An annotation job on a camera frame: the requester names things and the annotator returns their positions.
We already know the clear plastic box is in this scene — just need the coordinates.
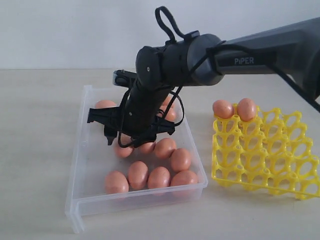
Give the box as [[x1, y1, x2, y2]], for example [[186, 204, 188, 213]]
[[65, 85, 208, 234]]

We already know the yellow plastic egg tray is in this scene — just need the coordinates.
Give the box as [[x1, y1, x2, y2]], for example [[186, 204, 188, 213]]
[[211, 107, 320, 200]]

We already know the black camera cable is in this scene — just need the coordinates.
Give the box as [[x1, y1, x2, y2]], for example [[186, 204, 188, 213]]
[[116, 6, 320, 150]]

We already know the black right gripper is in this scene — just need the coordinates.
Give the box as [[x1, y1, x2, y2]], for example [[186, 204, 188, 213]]
[[87, 106, 175, 148]]

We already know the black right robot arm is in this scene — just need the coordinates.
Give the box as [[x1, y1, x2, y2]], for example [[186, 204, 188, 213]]
[[87, 18, 320, 147]]

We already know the brown egg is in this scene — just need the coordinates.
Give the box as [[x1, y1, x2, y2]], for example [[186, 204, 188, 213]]
[[154, 137, 177, 159], [128, 161, 149, 190], [157, 105, 177, 122], [104, 170, 129, 194], [113, 141, 134, 158], [236, 98, 257, 122], [212, 99, 234, 119], [170, 148, 192, 173], [170, 170, 198, 187], [147, 166, 171, 189], [95, 99, 117, 109], [138, 142, 156, 155], [161, 94, 175, 108]]

